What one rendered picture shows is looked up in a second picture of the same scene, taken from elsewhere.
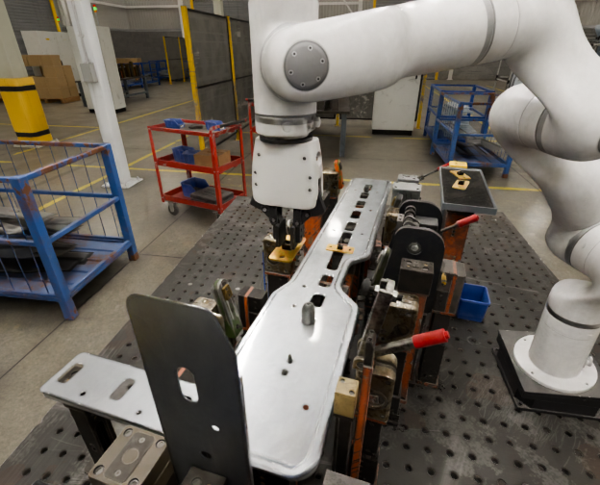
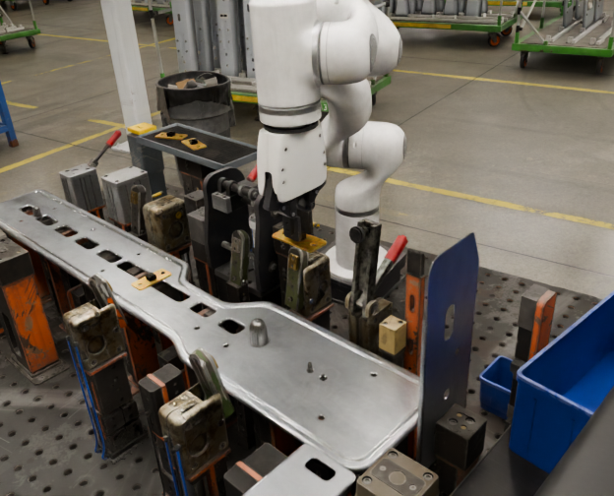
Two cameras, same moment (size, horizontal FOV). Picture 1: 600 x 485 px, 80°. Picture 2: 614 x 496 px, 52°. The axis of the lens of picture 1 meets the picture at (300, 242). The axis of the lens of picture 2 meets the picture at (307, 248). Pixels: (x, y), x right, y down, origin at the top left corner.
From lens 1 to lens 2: 0.78 m
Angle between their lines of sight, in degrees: 55
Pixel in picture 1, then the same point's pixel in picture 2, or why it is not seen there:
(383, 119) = not seen: outside the picture
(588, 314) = (375, 198)
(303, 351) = (303, 357)
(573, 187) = (362, 97)
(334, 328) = (286, 327)
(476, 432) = not seen: hidden behind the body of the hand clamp
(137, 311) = (435, 275)
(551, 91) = not seen: hidden behind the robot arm
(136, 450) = (393, 473)
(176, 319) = (456, 258)
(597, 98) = (388, 29)
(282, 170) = (307, 155)
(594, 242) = (360, 139)
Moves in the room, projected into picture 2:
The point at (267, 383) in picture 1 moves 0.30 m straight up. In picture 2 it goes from (330, 393) to (322, 226)
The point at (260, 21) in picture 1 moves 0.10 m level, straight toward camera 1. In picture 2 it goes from (297, 23) to (378, 24)
